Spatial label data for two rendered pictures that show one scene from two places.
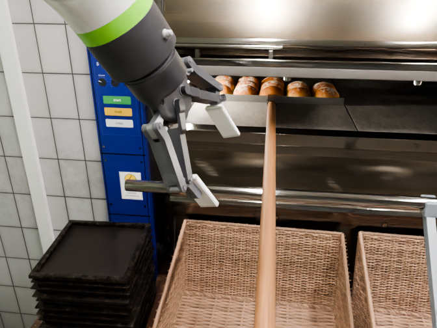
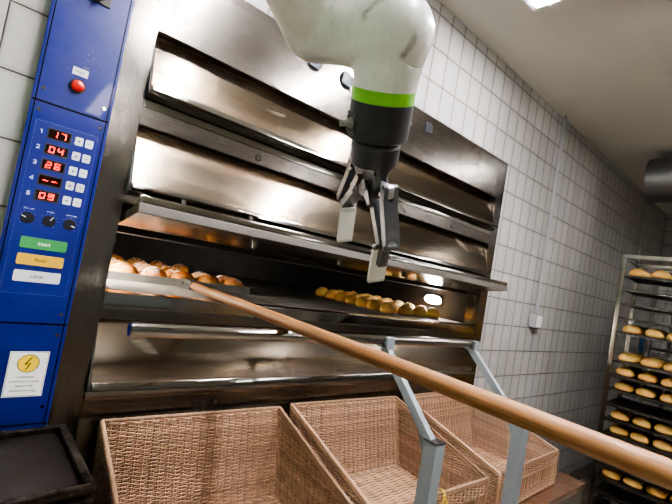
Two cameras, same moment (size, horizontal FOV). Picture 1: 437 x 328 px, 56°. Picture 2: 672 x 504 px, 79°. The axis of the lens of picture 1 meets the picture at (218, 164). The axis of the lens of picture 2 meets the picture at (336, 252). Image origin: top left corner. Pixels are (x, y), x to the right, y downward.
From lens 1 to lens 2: 0.64 m
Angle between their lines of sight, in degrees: 53
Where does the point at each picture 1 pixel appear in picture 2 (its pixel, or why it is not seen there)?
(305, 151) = (252, 322)
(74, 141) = not seen: outside the picture
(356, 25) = (300, 214)
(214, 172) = (152, 349)
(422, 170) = not seen: hidden behind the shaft
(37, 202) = not seen: outside the picture
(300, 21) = (261, 201)
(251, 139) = (203, 308)
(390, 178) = (312, 348)
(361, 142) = (295, 314)
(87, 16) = (408, 82)
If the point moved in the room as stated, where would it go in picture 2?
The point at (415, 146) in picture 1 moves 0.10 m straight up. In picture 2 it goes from (329, 317) to (334, 291)
